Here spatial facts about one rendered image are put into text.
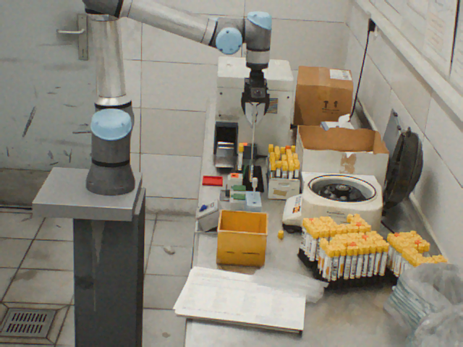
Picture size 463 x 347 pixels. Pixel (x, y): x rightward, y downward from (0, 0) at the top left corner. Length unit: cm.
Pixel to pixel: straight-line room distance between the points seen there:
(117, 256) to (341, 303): 78
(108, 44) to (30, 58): 178
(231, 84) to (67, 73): 154
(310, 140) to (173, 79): 150
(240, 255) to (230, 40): 61
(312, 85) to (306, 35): 94
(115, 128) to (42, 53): 186
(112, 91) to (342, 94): 109
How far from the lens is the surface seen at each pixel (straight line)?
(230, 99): 273
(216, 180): 257
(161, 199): 433
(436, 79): 224
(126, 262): 240
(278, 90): 273
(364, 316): 191
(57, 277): 374
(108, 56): 238
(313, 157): 251
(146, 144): 421
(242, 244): 203
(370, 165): 255
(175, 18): 221
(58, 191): 237
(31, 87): 416
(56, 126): 420
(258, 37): 236
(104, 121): 229
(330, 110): 315
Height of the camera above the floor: 188
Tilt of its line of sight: 23 degrees down
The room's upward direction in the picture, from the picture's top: 4 degrees clockwise
